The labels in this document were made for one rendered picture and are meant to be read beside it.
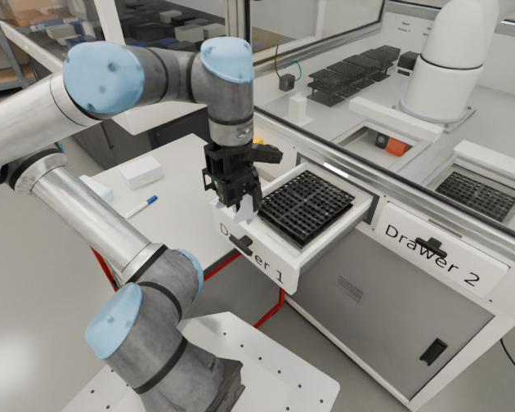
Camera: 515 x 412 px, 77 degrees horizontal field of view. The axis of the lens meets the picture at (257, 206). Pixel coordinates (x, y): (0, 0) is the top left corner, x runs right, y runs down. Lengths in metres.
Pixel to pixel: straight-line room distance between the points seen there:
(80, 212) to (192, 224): 0.41
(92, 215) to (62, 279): 1.40
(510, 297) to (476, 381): 0.94
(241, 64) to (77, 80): 0.21
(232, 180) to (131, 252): 0.26
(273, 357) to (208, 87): 0.58
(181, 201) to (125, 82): 0.75
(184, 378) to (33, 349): 1.36
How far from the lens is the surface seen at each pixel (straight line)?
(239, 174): 0.59
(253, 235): 0.76
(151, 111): 1.44
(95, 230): 0.71
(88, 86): 0.42
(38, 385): 1.83
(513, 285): 0.92
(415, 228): 0.89
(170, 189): 1.18
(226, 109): 0.51
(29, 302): 2.09
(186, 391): 0.62
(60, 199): 0.73
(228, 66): 0.49
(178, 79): 0.52
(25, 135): 0.54
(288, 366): 0.79
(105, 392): 0.83
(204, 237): 0.99
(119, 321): 0.59
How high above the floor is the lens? 1.50
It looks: 43 degrees down
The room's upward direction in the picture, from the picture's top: straight up
